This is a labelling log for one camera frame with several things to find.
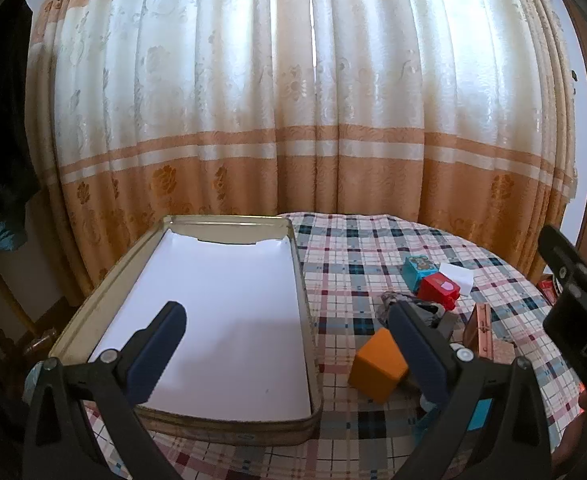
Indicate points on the teal building block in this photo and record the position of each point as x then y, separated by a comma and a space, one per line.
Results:
479, 416

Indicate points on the red packet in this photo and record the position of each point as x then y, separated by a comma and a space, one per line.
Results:
548, 288

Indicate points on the red toy block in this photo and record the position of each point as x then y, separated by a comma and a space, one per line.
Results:
436, 290

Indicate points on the small brown wooden box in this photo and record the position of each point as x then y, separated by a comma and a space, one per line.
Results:
478, 330

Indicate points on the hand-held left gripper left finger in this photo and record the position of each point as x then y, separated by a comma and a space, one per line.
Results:
158, 350

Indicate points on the rectangular metal tin box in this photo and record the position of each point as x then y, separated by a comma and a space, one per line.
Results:
253, 429

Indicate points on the teal bear picture block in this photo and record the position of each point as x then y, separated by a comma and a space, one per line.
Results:
416, 272

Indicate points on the orange toy block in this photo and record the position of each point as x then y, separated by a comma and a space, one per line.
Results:
373, 365

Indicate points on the cream and orange curtain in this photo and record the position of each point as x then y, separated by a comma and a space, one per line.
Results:
273, 85

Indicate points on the wooden chair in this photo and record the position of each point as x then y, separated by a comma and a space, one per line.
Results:
38, 342

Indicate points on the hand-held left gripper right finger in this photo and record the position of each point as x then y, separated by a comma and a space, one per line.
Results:
418, 355

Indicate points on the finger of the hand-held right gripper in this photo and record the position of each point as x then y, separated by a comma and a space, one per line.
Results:
558, 255

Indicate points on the plaid tablecloth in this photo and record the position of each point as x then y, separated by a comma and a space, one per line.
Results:
373, 260

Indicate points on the white paper piece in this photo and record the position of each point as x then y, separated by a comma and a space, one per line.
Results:
459, 277

